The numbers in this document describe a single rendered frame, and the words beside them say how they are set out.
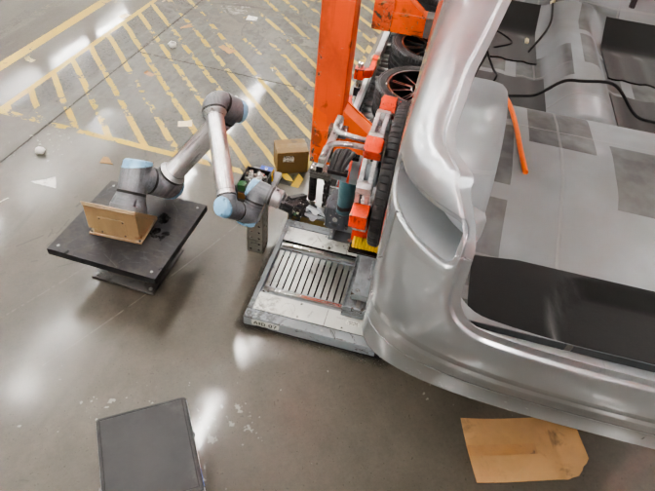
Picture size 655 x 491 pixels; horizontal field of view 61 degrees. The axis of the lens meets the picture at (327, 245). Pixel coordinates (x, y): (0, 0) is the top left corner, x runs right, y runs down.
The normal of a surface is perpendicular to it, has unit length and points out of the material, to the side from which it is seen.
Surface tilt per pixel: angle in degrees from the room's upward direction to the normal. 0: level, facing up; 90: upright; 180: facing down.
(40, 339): 0
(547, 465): 2
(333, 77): 90
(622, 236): 22
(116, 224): 90
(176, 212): 0
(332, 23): 90
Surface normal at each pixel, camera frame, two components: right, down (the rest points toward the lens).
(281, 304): 0.09, -0.71
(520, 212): 0.00, -0.41
